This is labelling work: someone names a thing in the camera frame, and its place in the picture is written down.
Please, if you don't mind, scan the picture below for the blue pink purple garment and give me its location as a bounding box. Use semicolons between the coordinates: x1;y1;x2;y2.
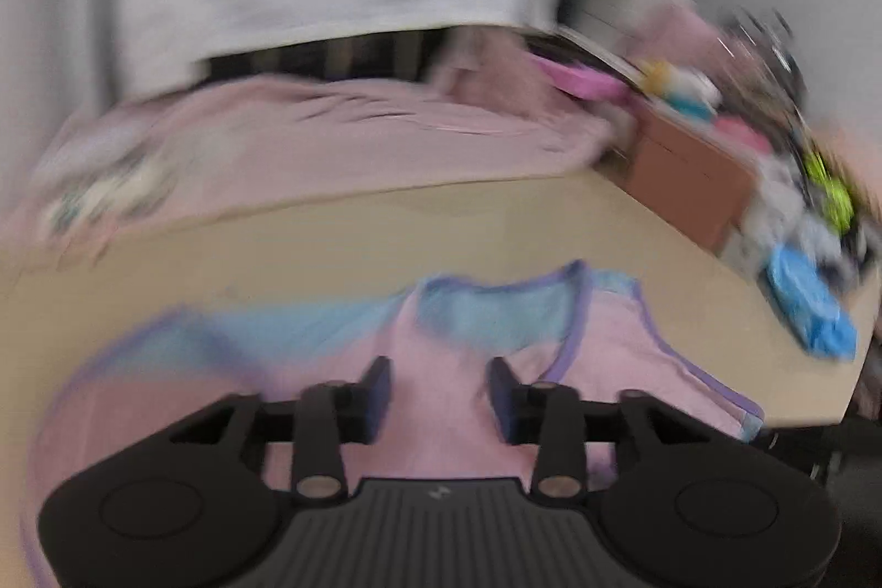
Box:
21;261;764;586

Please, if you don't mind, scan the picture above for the brown cardboard box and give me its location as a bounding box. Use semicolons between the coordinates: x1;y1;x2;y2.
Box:
623;101;756;253

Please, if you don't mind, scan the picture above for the blue plastic bag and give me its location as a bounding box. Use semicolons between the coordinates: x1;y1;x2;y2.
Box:
764;245;858;363

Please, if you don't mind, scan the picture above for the white floral patterned pouch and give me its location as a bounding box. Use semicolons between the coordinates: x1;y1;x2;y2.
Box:
31;143;182;240

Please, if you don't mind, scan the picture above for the pink blanket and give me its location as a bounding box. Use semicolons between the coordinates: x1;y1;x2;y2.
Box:
2;27;615;264

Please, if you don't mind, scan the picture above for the pink plastic box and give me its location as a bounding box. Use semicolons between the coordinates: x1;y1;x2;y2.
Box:
531;53;630;101

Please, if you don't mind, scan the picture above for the pile of colourful clutter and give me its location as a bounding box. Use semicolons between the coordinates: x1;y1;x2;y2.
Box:
623;0;880;294

